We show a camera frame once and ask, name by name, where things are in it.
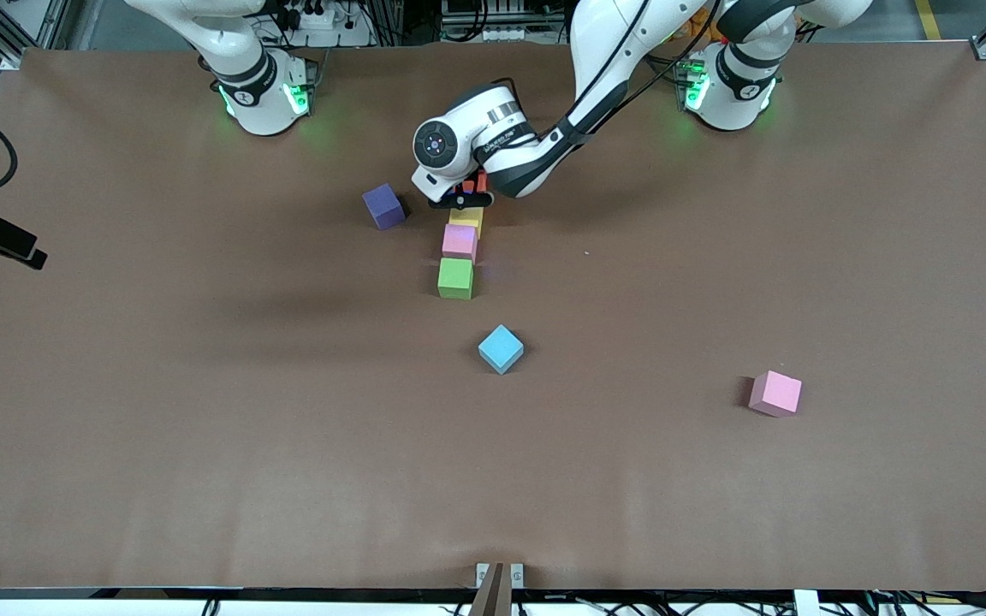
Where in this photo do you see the pink foam cube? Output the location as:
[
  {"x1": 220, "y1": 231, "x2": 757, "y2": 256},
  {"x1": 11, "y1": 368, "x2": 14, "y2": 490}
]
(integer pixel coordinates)
[
  {"x1": 748, "y1": 370, "x2": 803, "y2": 419},
  {"x1": 442, "y1": 224, "x2": 478, "y2": 263}
]

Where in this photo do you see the green foam cube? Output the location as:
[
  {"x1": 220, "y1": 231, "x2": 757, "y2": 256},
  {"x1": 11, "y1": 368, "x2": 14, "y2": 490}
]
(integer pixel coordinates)
[{"x1": 437, "y1": 257, "x2": 475, "y2": 301}]

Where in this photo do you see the purple foam cube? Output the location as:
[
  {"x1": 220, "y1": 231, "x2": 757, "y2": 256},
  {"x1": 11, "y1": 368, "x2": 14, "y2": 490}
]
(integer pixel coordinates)
[{"x1": 362, "y1": 182, "x2": 407, "y2": 231}]

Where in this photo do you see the long white power strip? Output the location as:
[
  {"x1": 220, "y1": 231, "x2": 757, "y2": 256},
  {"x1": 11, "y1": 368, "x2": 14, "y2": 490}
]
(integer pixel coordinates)
[{"x1": 442, "y1": 24, "x2": 564, "y2": 44}]

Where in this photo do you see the blue foam cube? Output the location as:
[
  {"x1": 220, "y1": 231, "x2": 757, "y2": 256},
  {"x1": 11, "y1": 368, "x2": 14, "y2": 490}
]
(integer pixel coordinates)
[{"x1": 478, "y1": 323, "x2": 526, "y2": 376}]

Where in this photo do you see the white power strip with plugs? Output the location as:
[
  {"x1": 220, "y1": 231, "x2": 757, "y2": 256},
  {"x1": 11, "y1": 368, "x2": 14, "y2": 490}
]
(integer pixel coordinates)
[{"x1": 279, "y1": 3, "x2": 353, "y2": 33}]

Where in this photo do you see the brown table mat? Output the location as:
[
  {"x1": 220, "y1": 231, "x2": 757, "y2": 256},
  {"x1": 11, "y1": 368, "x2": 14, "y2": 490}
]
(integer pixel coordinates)
[{"x1": 0, "y1": 41, "x2": 986, "y2": 593}]

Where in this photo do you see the brown wooden strip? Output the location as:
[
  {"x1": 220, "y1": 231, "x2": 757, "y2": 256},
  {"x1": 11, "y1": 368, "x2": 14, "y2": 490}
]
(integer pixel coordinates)
[{"x1": 469, "y1": 562, "x2": 515, "y2": 616}]

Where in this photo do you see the silver metal bracket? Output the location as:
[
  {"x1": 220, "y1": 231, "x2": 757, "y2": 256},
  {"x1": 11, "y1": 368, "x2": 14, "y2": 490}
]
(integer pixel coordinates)
[{"x1": 475, "y1": 562, "x2": 526, "y2": 589}]

